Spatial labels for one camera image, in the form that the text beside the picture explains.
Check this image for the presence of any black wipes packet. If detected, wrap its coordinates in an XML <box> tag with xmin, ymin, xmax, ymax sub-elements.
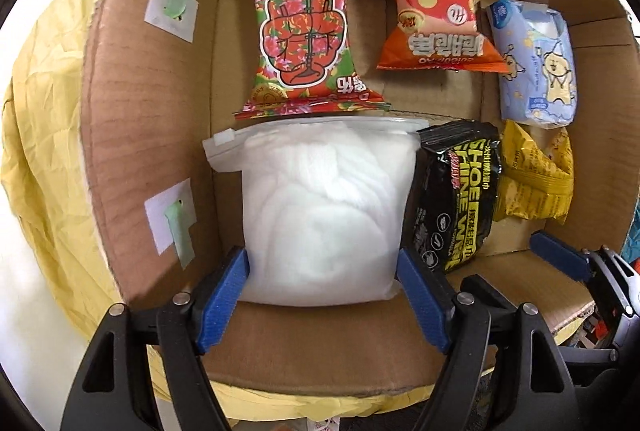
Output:
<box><xmin>409</xmin><ymin>121</ymin><xmax>502</xmax><ymax>273</ymax></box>

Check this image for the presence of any orange panda snack packet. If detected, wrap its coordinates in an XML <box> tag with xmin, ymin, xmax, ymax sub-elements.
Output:
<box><xmin>372</xmin><ymin>0</ymin><xmax>511</xmax><ymax>74</ymax></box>

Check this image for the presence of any light blue tissue pack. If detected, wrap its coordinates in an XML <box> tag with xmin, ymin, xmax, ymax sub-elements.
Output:
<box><xmin>487</xmin><ymin>0</ymin><xmax>578</xmax><ymax>128</ymax></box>

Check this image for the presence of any red floral packet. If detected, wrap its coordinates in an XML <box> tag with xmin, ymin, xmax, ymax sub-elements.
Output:
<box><xmin>233</xmin><ymin>0</ymin><xmax>386</xmax><ymax>119</ymax></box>

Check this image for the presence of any small yellow packet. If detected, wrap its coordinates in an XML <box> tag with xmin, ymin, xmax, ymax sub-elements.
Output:
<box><xmin>492</xmin><ymin>120</ymin><xmax>575</xmax><ymax>225</ymax></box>

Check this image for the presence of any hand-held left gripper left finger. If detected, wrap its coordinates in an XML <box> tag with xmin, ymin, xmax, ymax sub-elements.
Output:
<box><xmin>74</xmin><ymin>247</ymin><xmax>250</xmax><ymax>431</ymax></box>

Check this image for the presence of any yellow tablecloth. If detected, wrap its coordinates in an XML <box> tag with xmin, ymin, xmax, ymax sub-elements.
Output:
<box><xmin>0</xmin><ymin>0</ymin><xmax>436</xmax><ymax>417</ymax></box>

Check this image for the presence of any cardboard box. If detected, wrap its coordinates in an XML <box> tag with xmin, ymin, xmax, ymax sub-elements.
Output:
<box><xmin>80</xmin><ymin>0</ymin><xmax>640</xmax><ymax>399</ymax></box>

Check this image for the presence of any white cotton zip bag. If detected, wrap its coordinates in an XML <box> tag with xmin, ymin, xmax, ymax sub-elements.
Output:
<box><xmin>201</xmin><ymin>117</ymin><xmax>431</xmax><ymax>308</ymax></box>

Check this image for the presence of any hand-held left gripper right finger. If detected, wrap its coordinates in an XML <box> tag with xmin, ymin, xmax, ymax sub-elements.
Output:
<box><xmin>395</xmin><ymin>248</ymin><xmax>581</xmax><ymax>431</ymax></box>

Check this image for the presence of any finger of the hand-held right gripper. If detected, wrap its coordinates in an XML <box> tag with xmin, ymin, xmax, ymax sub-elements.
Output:
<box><xmin>530</xmin><ymin>231</ymin><xmax>640</xmax><ymax>317</ymax></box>

